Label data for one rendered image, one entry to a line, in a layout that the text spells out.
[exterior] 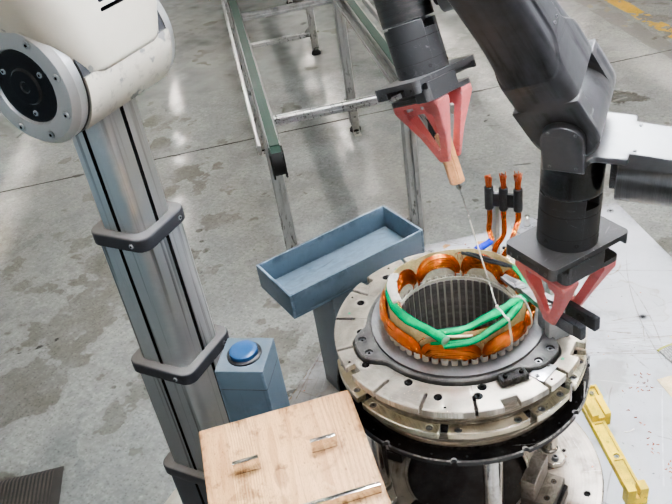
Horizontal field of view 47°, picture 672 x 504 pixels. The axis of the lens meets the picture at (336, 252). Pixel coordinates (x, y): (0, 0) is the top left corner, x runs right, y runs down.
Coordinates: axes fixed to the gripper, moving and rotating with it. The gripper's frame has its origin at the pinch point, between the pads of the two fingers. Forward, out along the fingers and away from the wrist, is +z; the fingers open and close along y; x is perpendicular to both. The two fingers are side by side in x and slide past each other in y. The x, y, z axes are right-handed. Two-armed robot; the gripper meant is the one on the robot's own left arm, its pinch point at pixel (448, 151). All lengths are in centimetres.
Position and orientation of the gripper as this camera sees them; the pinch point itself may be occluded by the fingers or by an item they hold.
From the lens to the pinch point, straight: 87.3
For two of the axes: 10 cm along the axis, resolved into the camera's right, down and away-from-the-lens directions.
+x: -6.3, 0.0, 7.7
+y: 7.0, -4.3, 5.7
